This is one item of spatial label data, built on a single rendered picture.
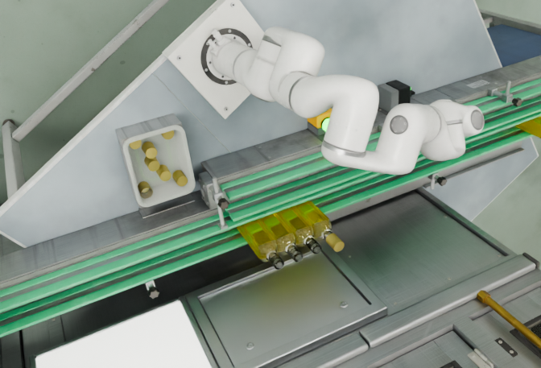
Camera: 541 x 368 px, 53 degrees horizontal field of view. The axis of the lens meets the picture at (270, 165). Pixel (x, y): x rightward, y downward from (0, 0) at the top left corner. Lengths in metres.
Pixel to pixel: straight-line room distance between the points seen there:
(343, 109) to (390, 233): 0.87
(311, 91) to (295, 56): 0.13
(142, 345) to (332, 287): 0.54
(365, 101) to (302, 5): 0.69
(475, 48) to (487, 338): 1.07
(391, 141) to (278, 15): 0.68
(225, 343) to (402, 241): 0.67
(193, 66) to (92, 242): 0.57
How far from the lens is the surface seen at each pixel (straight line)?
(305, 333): 1.48
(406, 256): 1.76
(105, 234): 1.64
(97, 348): 1.58
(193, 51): 1.50
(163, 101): 1.58
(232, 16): 1.53
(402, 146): 1.09
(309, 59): 1.16
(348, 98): 1.03
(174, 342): 1.52
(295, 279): 1.63
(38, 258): 1.65
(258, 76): 1.26
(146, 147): 1.56
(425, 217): 1.91
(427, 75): 2.03
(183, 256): 1.63
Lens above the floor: 2.19
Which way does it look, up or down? 53 degrees down
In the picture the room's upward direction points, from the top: 135 degrees clockwise
